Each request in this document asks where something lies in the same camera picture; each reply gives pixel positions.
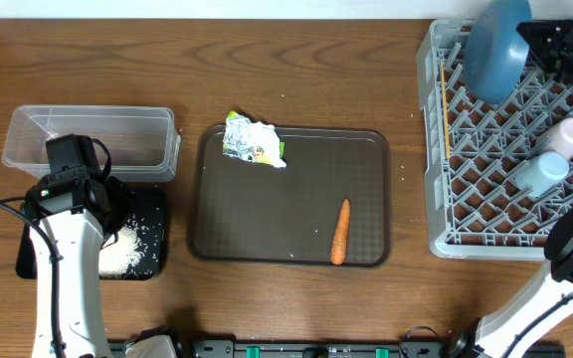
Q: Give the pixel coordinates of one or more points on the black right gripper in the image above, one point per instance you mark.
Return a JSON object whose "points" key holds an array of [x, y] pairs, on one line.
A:
{"points": [[559, 54]]}

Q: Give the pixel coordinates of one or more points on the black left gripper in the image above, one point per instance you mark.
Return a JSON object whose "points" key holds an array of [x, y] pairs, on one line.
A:
{"points": [[120, 195]]}

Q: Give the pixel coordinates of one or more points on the white rice pile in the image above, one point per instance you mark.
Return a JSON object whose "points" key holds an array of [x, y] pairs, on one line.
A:
{"points": [[134, 252]]}

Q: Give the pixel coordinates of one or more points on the dark blue bowl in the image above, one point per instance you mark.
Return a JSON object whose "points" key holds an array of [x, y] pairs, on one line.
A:
{"points": [[495, 54]]}

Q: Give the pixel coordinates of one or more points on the light blue plastic cup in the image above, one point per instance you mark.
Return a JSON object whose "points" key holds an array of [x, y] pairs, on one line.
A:
{"points": [[542, 173]]}

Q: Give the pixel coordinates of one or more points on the wooden chopstick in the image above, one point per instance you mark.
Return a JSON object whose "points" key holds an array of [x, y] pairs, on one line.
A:
{"points": [[443, 83]]}

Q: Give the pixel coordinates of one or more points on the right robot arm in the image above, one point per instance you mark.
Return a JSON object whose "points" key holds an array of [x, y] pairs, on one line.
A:
{"points": [[547, 299]]}

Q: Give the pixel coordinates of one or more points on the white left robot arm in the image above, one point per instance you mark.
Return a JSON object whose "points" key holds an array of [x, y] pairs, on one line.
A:
{"points": [[69, 314]]}

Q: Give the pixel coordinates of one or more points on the black waste tray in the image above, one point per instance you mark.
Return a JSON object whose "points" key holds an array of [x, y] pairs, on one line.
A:
{"points": [[148, 199]]}

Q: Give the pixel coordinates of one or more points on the grey dishwasher rack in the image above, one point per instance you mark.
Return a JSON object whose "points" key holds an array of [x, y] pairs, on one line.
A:
{"points": [[474, 210]]}

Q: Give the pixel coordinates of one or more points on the clear plastic bin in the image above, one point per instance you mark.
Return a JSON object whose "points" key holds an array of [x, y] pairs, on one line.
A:
{"points": [[142, 141]]}

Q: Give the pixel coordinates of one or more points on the brown serving tray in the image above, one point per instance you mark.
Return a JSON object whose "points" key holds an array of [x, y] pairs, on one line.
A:
{"points": [[255, 213]]}

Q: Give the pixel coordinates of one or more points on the crumpled foil snack wrapper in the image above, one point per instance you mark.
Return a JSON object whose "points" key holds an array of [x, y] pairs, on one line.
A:
{"points": [[251, 141]]}

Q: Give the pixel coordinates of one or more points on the orange carrot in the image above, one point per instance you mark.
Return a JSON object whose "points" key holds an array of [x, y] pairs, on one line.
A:
{"points": [[339, 242]]}

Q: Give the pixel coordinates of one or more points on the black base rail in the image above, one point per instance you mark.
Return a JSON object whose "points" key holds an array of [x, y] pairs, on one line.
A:
{"points": [[161, 342]]}

